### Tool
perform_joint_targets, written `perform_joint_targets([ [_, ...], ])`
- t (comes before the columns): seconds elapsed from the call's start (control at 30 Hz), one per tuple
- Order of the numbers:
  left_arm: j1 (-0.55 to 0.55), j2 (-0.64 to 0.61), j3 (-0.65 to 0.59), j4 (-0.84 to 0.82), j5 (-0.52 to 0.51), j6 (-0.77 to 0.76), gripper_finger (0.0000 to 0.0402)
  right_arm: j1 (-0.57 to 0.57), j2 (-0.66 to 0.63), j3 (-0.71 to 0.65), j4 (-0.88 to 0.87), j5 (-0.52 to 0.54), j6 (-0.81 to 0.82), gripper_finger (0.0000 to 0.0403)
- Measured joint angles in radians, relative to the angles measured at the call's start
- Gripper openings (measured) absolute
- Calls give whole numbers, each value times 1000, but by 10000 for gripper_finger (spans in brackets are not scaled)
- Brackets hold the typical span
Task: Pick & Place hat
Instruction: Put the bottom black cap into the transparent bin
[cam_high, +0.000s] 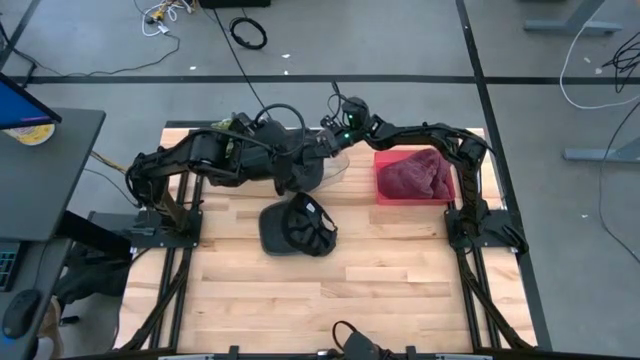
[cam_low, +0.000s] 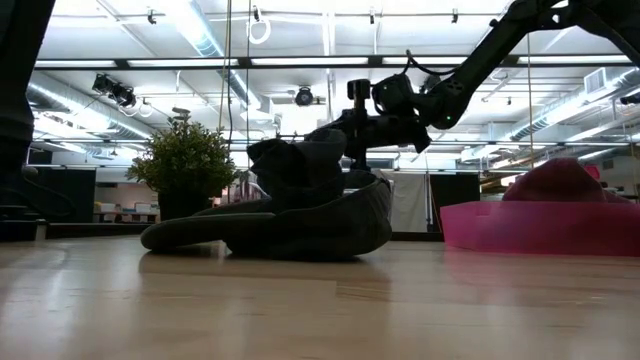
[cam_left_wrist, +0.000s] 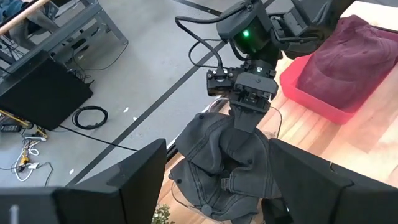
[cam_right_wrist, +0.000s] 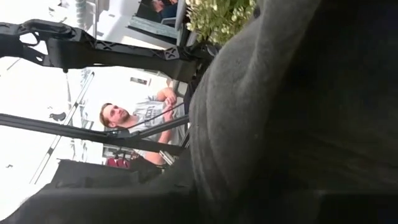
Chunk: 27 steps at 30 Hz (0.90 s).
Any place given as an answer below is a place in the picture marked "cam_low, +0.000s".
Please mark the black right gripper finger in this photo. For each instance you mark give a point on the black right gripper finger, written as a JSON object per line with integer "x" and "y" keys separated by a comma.
{"x": 345, "y": 140}
{"x": 336, "y": 127}

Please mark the dark grey baseball cap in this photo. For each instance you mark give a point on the dark grey baseball cap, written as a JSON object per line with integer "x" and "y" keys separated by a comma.
{"x": 310, "y": 225}

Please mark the maroon baseball cap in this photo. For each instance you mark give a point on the maroon baseball cap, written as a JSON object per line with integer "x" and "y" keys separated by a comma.
{"x": 555, "y": 182}

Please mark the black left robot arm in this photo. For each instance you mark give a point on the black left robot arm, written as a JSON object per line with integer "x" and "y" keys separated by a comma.
{"x": 15, "y": 100}

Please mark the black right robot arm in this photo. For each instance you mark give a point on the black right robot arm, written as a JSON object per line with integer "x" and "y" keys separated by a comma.
{"x": 480, "y": 60}

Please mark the white cloth panel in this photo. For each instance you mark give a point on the white cloth panel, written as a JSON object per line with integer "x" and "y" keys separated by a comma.
{"x": 410, "y": 200}

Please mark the black partition panel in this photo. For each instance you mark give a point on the black partition panel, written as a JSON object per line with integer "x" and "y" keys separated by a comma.
{"x": 65, "y": 195}
{"x": 455, "y": 200}

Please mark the green potted plant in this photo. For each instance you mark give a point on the green potted plant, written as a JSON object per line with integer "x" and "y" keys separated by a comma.
{"x": 180, "y": 160}

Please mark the pink plastic bin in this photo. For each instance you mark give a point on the pink plastic bin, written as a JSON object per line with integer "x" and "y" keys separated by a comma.
{"x": 525, "y": 230}

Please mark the background table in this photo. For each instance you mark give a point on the background table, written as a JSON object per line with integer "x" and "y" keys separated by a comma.
{"x": 125, "y": 212}

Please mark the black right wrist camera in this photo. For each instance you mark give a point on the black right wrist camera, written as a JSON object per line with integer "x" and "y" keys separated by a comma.
{"x": 392, "y": 95}

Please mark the black ceiling camera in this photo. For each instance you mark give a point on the black ceiling camera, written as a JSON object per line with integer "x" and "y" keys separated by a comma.
{"x": 304, "y": 96}
{"x": 115, "y": 91}

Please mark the black metal rig frame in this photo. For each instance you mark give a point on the black metal rig frame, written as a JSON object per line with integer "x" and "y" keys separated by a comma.
{"x": 245, "y": 62}

